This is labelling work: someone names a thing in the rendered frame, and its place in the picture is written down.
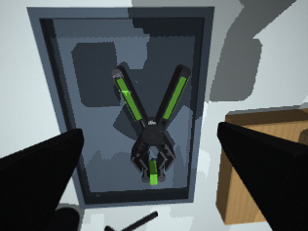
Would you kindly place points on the black l-shaped bar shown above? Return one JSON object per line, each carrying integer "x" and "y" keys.
{"x": 136, "y": 225}

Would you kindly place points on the wooden-handled mallet with black head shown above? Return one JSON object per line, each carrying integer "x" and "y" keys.
{"x": 64, "y": 219}

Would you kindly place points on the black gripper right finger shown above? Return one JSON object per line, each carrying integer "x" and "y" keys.
{"x": 275, "y": 172}

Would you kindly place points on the dark grey rectangular tray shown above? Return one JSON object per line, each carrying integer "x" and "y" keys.
{"x": 79, "y": 47}

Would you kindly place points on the black spring clamp with green grips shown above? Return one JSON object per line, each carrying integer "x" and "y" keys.
{"x": 152, "y": 127}

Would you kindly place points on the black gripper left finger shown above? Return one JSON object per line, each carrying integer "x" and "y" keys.
{"x": 33, "y": 180}

